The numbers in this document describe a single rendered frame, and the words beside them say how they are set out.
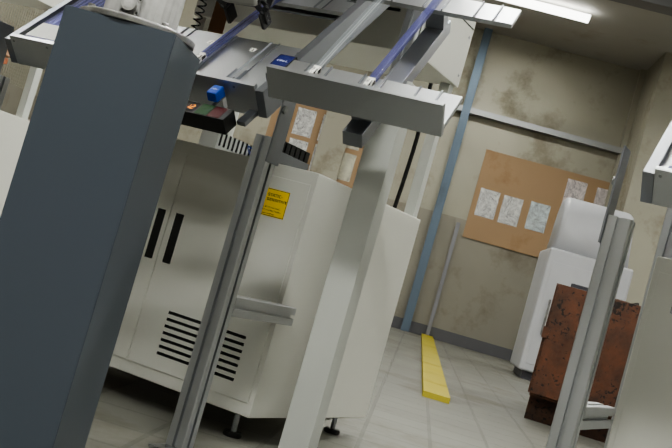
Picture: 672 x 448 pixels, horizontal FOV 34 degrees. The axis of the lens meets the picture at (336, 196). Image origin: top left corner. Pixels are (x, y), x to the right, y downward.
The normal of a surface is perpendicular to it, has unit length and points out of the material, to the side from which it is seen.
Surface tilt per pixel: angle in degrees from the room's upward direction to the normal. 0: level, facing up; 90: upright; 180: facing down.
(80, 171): 90
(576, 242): 71
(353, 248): 90
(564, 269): 90
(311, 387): 90
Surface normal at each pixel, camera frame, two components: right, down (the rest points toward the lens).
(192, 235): -0.42, -0.18
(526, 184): -0.07, -0.09
